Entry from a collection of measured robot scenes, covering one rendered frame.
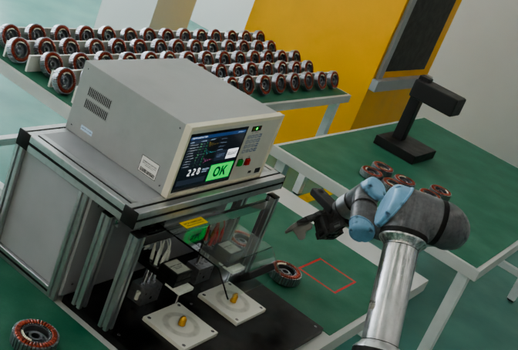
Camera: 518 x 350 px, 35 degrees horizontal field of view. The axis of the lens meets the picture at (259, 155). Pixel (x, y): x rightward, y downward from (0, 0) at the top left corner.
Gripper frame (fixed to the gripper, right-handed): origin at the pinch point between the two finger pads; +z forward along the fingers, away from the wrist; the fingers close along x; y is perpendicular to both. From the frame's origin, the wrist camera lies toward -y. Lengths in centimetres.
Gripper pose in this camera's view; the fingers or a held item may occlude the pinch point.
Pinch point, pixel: (301, 230)
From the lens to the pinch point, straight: 267.8
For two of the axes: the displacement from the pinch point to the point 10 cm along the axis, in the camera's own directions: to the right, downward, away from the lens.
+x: 7.6, 0.6, 6.4
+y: 2.7, 8.7, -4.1
